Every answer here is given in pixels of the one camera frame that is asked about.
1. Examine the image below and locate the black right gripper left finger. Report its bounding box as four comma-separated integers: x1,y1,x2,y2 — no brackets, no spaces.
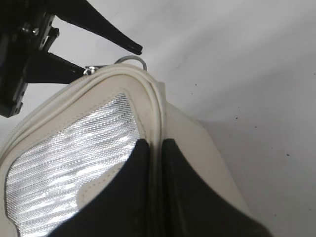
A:
61,139,158,237

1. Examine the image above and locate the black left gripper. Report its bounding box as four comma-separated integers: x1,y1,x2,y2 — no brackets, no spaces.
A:
0,0,85,118

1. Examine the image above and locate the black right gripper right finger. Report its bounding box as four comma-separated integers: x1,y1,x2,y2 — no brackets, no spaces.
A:
161,139,266,237

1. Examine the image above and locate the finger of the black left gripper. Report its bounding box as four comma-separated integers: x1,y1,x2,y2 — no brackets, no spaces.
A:
46,0,143,55

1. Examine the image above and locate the silver zipper pull ring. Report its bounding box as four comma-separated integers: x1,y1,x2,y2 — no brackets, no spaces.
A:
83,65,99,77

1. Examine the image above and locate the cream bag with silver window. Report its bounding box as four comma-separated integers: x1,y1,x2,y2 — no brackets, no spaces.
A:
0,64,247,237

